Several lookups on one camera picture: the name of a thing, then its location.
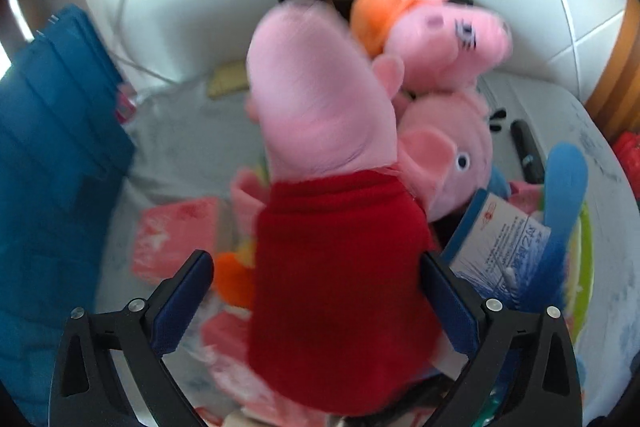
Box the black stick-shaped device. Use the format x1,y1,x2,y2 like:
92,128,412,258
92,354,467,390
510,119,546,185

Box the pink pig plush red dress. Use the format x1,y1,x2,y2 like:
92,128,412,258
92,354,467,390
245,0,446,418

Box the pink pig plush blue dress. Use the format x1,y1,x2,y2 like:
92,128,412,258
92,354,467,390
395,89,511,223

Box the red plastic bag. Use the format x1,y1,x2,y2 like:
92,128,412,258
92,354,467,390
612,132,640,202

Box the small pink packet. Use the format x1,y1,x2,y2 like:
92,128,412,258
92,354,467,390
115,84,138,125

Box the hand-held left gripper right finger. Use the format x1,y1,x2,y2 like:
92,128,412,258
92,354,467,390
420,252,586,427

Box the pink tissue packet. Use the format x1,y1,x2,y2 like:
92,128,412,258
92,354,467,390
200,309,281,418
132,197,221,280

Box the blue fabric storage bin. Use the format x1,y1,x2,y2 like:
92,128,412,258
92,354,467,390
0,4,138,413

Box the blue fuzzy plush toy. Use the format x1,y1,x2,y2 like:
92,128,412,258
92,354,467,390
515,142,588,313

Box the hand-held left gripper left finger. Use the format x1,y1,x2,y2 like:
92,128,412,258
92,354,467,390
47,249,216,427

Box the orange plush toy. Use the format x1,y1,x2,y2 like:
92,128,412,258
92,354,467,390
212,242,258,308

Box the wooden wall trim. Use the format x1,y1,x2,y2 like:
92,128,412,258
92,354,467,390
582,0,640,142

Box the small yellow box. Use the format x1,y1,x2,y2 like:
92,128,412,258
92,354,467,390
207,59,251,98

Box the pink pig plush orange dress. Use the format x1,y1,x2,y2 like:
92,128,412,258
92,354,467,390
350,0,513,95

